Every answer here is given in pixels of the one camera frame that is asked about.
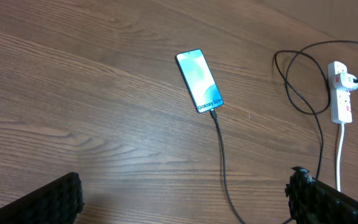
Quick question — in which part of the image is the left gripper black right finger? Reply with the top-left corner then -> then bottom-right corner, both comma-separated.
285,167 -> 358,224

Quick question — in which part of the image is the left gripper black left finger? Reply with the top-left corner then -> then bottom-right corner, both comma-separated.
0,172 -> 84,224

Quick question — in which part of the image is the black charger cable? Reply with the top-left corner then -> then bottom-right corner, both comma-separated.
209,39 -> 358,224

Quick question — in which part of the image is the blue Galaxy smartphone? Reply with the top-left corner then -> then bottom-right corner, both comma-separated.
175,49 -> 224,113

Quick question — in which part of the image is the white charger plug adapter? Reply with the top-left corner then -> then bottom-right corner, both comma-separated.
333,72 -> 358,91

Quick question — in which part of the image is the white power strip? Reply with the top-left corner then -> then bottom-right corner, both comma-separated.
328,61 -> 352,124

